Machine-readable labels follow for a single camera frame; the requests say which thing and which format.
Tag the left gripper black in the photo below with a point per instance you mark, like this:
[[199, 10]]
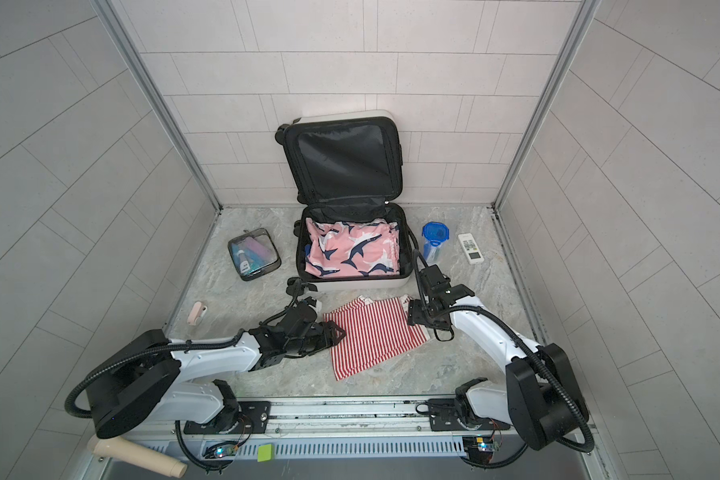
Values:
[[322, 330]]

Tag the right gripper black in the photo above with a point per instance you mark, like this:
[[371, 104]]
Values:
[[414, 307]]

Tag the red white striped garment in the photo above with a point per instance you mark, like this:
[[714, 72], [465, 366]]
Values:
[[375, 331]]

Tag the clear black-trimmed toiletry pouch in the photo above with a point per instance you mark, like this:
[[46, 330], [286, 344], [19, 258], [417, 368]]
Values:
[[254, 254]]

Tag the pink shark print garment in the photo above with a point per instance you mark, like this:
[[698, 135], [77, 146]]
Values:
[[347, 250]]

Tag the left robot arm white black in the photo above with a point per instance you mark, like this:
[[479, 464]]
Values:
[[154, 378]]

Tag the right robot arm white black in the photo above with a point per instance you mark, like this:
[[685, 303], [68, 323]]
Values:
[[541, 399]]

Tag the white remote control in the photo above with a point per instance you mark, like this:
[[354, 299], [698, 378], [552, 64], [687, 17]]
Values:
[[470, 248]]

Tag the blue lidded cup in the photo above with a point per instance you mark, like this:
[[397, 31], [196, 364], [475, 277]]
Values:
[[434, 236]]

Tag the small pink case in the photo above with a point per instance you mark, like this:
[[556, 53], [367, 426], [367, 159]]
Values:
[[196, 314]]

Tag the green sticky note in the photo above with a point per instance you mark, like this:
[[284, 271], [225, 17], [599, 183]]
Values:
[[265, 453]]

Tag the left circuit board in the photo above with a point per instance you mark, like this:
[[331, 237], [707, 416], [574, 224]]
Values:
[[220, 451]]

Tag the circuit board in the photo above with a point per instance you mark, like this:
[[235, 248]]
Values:
[[220, 451], [480, 450]]

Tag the right circuit board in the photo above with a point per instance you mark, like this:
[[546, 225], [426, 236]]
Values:
[[480, 450]]

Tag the black and white open suitcase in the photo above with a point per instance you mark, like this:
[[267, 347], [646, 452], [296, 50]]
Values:
[[347, 167]]

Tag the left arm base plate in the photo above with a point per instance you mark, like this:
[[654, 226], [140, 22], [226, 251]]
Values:
[[250, 417]]

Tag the aluminium rail frame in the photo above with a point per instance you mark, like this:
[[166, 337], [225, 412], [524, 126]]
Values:
[[331, 428]]

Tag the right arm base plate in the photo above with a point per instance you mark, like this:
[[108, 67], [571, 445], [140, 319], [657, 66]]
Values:
[[451, 414]]

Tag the beige cylindrical handle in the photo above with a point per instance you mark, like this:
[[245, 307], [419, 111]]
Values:
[[137, 455]]

